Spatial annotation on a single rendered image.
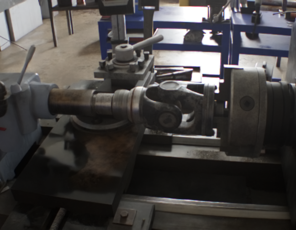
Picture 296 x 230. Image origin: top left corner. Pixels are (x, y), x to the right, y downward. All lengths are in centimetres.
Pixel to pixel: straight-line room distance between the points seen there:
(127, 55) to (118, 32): 100
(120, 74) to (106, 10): 100
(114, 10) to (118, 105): 116
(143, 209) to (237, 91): 41
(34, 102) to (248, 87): 61
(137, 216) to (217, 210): 23
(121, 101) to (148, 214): 32
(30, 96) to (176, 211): 55
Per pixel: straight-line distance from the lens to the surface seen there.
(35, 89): 103
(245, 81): 84
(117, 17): 206
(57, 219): 95
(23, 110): 101
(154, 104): 88
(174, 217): 96
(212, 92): 88
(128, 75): 106
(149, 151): 120
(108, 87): 114
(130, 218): 91
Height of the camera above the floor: 156
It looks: 33 degrees down
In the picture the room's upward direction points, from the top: 2 degrees counter-clockwise
